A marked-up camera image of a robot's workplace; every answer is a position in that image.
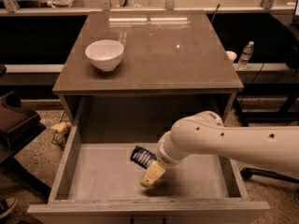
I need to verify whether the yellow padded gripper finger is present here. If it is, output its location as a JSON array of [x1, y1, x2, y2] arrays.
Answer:
[[140, 161, 166, 188]]

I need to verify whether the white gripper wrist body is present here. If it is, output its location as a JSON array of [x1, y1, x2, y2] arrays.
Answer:
[[156, 132, 189, 167]]

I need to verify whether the dark blue rxbar wrapper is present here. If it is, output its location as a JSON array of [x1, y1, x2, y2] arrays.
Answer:
[[130, 146, 157, 169]]

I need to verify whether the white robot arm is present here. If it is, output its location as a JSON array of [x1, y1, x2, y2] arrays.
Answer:
[[141, 111, 299, 188]]

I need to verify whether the open grey top drawer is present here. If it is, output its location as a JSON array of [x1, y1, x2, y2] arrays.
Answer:
[[28, 127, 269, 224]]

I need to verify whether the grey cabinet with counter top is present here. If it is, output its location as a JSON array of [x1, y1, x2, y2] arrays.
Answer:
[[53, 10, 243, 143]]

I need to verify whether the black office chair base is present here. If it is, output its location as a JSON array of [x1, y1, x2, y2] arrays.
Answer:
[[240, 168, 299, 184]]

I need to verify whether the white ceramic bowl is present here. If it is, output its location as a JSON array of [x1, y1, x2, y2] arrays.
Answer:
[[85, 40, 124, 72]]

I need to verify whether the white paper cup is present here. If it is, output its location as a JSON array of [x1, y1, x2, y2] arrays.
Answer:
[[226, 50, 236, 63]]

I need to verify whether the clear plastic water bottle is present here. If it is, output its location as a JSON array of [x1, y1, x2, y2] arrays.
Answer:
[[237, 41, 254, 70]]

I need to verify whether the dark brown chair left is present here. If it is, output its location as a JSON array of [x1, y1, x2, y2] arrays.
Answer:
[[0, 63, 52, 201]]

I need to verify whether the shoe at left edge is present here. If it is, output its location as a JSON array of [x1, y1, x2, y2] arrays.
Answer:
[[0, 197, 18, 219]]

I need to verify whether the wire basket with yellow item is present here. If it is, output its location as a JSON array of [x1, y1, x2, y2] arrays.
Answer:
[[51, 113, 72, 149]]

